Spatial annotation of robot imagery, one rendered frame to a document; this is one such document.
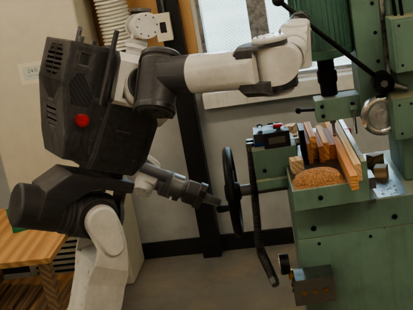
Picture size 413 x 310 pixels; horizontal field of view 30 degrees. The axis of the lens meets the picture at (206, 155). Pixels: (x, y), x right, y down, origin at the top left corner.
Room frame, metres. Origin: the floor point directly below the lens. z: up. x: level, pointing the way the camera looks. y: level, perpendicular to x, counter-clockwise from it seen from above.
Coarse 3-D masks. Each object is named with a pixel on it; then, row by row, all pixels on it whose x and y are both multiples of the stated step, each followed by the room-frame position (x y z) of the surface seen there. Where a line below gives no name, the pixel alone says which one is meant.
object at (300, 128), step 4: (300, 124) 2.30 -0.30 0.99; (300, 128) 2.26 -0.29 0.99; (300, 132) 2.23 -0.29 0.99; (300, 136) 2.23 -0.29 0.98; (304, 136) 2.23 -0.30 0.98; (296, 140) 2.26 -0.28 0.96; (300, 140) 2.24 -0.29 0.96; (304, 140) 2.23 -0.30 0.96; (296, 144) 2.26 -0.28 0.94; (300, 144) 2.27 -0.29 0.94; (304, 144) 2.23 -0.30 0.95; (300, 148) 2.31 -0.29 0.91; (304, 148) 2.23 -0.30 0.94; (304, 152) 2.23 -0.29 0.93; (304, 156) 2.23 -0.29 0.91
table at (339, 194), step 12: (288, 168) 2.18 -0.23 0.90; (336, 168) 2.11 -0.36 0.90; (264, 180) 2.20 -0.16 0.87; (276, 180) 2.19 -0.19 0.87; (288, 180) 2.14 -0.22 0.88; (300, 192) 1.98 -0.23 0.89; (312, 192) 1.98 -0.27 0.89; (324, 192) 1.97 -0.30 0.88; (336, 192) 1.97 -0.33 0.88; (348, 192) 1.97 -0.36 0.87; (360, 192) 1.97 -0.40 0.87; (300, 204) 1.98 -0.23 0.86; (312, 204) 1.98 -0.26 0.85; (324, 204) 1.97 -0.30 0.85; (336, 204) 1.97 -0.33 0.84
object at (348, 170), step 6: (324, 126) 2.48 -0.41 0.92; (330, 126) 2.41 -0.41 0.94; (330, 132) 2.34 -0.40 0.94; (336, 144) 2.21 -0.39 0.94; (336, 150) 2.19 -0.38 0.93; (342, 150) 2.14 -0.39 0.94; (342, 156) 2.08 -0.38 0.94; (342, 162) 2.05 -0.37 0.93; (348, 162) 2.02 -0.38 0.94; (342, 168) 2.07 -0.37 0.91; (348, 168) 1.97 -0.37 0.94; (348, 174) 1.93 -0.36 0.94; (354, 174) 1.92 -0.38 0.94; (348, 180) 1.95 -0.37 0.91; (354, 180) 1.91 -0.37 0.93; (354, 186) 1.91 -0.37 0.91
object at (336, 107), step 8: (320, 96) 2.31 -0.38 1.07; (336, 96) 2.27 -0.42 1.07; (344, 96) 2.25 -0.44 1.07; (352, 96) 2.25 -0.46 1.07; (320, 104) 2.26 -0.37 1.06; (328, 104) 2.25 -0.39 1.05; (336, 104) 2.25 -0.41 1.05; (344, 104) 2.25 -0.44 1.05; (360, 104) 2.25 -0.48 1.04; (320, 112) 2.26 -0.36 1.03; (328, 112) 2.25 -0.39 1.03; (336, 112) 2.25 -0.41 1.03; (344, 112) 2.25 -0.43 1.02; (360, 112) 2.25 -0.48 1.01; (320, 120) 2.26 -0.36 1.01; (328, 120) 2.25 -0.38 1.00
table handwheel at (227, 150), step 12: (228, 156) 2.26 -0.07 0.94; (228, 168) 2.22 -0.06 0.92; (228, 180) 2.20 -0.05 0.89; (228, 192) 2.18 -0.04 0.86; (240, 192) 2.29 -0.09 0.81; (264, 192) 2.29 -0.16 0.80; (228, 204) 2.18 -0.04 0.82; (240, 204) 2.41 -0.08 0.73; (240, 216) 2.37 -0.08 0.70; (240, 228) 2.20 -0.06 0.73
